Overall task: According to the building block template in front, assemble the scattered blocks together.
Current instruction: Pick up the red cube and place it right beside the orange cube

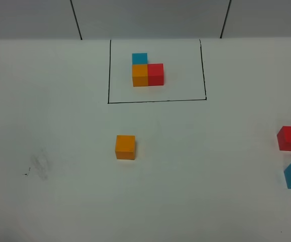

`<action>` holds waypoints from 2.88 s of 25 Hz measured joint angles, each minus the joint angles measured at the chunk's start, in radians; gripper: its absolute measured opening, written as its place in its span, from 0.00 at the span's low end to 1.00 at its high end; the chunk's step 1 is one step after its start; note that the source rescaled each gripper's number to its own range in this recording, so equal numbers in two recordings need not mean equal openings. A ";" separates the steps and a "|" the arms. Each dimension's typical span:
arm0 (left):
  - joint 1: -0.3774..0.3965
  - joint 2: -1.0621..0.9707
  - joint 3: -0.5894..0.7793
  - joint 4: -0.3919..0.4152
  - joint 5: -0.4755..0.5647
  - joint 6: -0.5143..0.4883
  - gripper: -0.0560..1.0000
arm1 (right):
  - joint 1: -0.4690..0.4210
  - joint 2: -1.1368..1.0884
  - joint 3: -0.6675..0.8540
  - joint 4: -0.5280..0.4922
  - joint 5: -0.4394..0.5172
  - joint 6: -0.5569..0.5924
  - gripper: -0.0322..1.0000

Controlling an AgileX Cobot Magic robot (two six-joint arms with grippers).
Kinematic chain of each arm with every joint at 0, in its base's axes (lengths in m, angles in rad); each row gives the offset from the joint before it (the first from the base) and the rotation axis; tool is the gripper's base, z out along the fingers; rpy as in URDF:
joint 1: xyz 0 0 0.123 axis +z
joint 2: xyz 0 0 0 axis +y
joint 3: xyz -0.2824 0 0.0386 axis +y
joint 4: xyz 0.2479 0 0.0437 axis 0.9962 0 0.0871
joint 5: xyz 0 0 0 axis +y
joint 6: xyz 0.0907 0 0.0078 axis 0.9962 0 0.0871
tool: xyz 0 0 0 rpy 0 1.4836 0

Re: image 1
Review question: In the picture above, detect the template orange cube block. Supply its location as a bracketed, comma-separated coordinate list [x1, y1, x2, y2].
[132, 64, 148, 87]

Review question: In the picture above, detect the template red cube block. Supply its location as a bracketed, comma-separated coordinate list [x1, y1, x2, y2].
[148, 64, 164, 86]

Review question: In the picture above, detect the template blue cube block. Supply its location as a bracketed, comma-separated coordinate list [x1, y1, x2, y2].
[132, 53, 148, 65]

